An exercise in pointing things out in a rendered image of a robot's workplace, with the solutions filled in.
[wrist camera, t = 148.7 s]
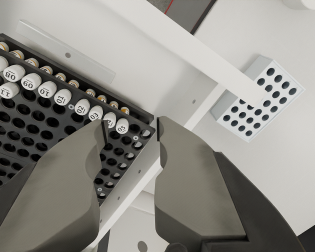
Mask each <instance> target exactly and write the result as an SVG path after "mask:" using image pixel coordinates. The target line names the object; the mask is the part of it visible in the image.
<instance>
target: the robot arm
mask: <svg viewBox="0 0 315 252"><path fill-rule="evenodd" d="M156 125H157V142H160V166H161V167H162V168H163V170H162V171H161V173H160V174H159V175H158V176H157V177H156V179H155V189H154V216H155V230H156V233H157V234H158V235H159V236H160V237H161V238H162V239H164V240H165V241H166V242H168V243H169V245H168V246H167V247H166V249H165V251H164V252H306V251H305V249H304V247H303V246H302V244H301V242H300V241H299V239H298V237H297V236H296V234H295V233H294V231H293V230H292V228H291V227H290V225H289V224H288V222H287V221H286V220H285V218H284V217H283V216H282V214H281V213H280V212H279V211H278V209H277V208H276V207H275V206H274V205H273V204H272V203H271V201H270V200H269V199H268V198H267V197H266V196H265V195H264V194H263V193H262V192H261V191H260V190H259V189H258V188H257V187H256V186H255V185H254V184H253V183H252V182H251V181H250V180H249V179H248V178H247V177H246V176H245V175H244V174H243V173H242V172H241V171H240V170H239V169H238V168H237V167H236V166H235V165H234V164H233V163H232V162H231V161H230V160H229V159H228V158H227V157H226V156H225V155H224V154H223V153H222V152H221V151H214V150H213V149H212V148H211V147H210V146H209V145H208V144H207V143H206V142H205V141H204V140H203V139H202V138H200V137H199V136H197V135H196V134H195V133H193V132H192V131H190V130H188V129H187V128H185V127H183V126H182V125H180V124H178V123H177V122H175V121H173V120H172V119H170V118H168V117H167V116H160V117H157V118H156ZM108 133H109V125H108V120H103V119H95V120H93V121H92V122H90V123H88V124H87V125H85V126H84V127H82V128H80V129H79V130H77V131H76V132H74V133H72V134H71V135H69V136H67V137H66V138H64V139H63V140H61V141H60V142H59V143H57V144H56V145H55V146H53V147H52V148H51V149H50V150H49V151H47V152H46V153H45V154H44V155H43V156H42V157H41V158H40V159H39V160H38V161H37V162H33V163H28V164H26V165H25V166H24V167H23V168H22V169H21V170H20V171H19V172H18V173H17V174H15V175H14V176H13V177H12V178H11V179H10V180H9V181H8V182H7V183H6V184H4V185H3V186H2V187H1V188H0V252H81V251H82V250H84V249H85V248H86V247H87V246H89V245H90V244H91V243H92V242H93V241H94V240H95V239H96V238H97V236H98V234H99V227H100V213H101V210H100V206H99V202H98V198H97V194H96V190H95V186H94V179H95V177H96V175H97V174H98V173H99V171H100V170H101V169H102V163H101V159H100V152H101V150H102V149H103V147H104V146H105V145H107V144H108Z"/></svg>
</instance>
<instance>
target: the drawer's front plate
mask: <svg viewBox="0 0 315 252"><path fill-rule="evenodd" d="M98 1H100V2H101V3H103V4H104V5H106V6H107V7H109V8H110V9H111V10H113V11H114V12H116V13H117V14H119V15H120V16H122V17H123V18H124V19H126V20H127V21H129V22H130V23H132V24H133V25H135V26H136V27H137V28H139V29H140V30H142V31H143V32H145V33H146V34H148V35H149V36H150V37H152V38H153V39H155V40H156V41H158V42H159V43H161V44H162V45H164V46H165V47H166V48H168V49H169V50H171V51H172V52H174V53H175V54H177V55H178V56H179V57H181V58H182V59H184V60H185V61H187V62H188V63H190V64H191V65H192V66H194V67H195V68H197V69H198V70H200V71H201V72H203V73H204V74H205V75H207V76H208V77H210V78H211V79H213V80H214V81H216V82H217V83H219V84H220V85H221V86H223V87H224V88H226V89H227V90H229V91H230V92H232V93H233V94H234V95H236V96H237V97H239V98H240V99H242V100H243V101H245V102H246V103H247V104H249V105H250V106H252V107H255V106H256V105H257V104H258V103H259V102H260V101H261V100H262V99H263V98H264V97H265V96H266V95H267V91H266V90H265V89H263V88H262V87H261V86H259V85H258V84H257V83H255V82H254V81H253V80H251V79H250V78H249V77H247V76H246V75H245V74H243V73H242V72H241V71H239V70H238V69H237V68H235V67H234V66H233V65H231V64H230V63H229V62H227V61H226V60H225V59H223V58H222V57H221V56H219V55H218V54H217V53H215V52H214V51H213V50H211V49H210V48H209V47H207V46H206V45H205V44H203V43H202V42H201V41H199V40H198V39H197V38H196V37H194V36H193V35H192V34H190V33H189V32H188V31H186V30H185V29H184V28H182V27H181V26H180V25H178V24H177V23H176V22H174V21H173V20H172V19H170V18H169V17H168V16H166V15H165V14H164V13H162V12H161V11H160V10H158V9H157V8H156V7H154V6H153V5H152V4H150V3H149V2H148V1H146V0H98Z"/></svg>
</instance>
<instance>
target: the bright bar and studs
mask: <svg viewBox="0 0 315 252"><path fill-rule="evenodd" d="M15 32H16V33H18V34H20V35H21V36H23V37H25V38H27V39H29V40H30V41H32V42H34V43H36V44H38V45H39V46H41V47H43V48H45V49H47V50H48V51H50V52H52V53H54V54H56V55H57V56H59V57H61V58H63V59H65V60H66V61H68V62H70V63H72V64H74V65H75V66H77V67H79V68H81V69H83V70H84V71H86V72H88V73H90V74H92V75H93V76H95V77H97V78H99V79H101V80H102V81H104V82H106V83H108V84H111V83H112V81H113V79H114V77H115V75H116V73H115V72H114V71H112V70H111V69H109V68H107V67H105V66H104V65H102V64H100V63H99V62H97V61H95V60H93V59H92V58H90V57H88V56H87V55H85V54H83V53H81V52H80V51H78V50H76V49H75V48H73V47H71V46H69V45H68V44H66V43H64V42H63V41H61V40H59V39H57V38H56V37H54V36H52V35H50V34H49V33H47V32H45V31H44V30H42V29H40V28H38V27H37V26H35V25H33V24H32V23H30V22H28V21H26V20H25V19H19V20H18V23H17V26H16V29H15Z"/></svg>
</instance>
